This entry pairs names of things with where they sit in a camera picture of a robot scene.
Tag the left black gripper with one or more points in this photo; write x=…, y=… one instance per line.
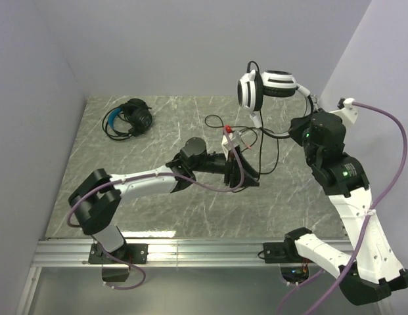
x=228, y=175

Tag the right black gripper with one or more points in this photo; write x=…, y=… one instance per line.
x=297, y=125

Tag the black blue headphones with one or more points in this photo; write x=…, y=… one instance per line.
x=135, y=112

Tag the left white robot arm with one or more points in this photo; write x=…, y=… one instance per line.
x=97, y=198

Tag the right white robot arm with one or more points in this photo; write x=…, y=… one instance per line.
x=372, y=272

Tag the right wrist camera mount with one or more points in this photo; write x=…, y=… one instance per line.
x=346, y=111

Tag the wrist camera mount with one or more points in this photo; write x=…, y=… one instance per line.
x=230, y=142
x=346, y=111

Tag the aluminium right side rail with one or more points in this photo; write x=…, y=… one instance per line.
x=314, y=106

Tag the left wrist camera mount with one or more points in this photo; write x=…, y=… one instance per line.
x=230, y=142

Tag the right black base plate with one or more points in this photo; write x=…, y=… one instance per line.
x=281, y=252

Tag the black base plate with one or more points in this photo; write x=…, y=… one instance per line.
x=281, y=252
x=134, y=253

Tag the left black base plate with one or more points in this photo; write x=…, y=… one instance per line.
x=134, y=253

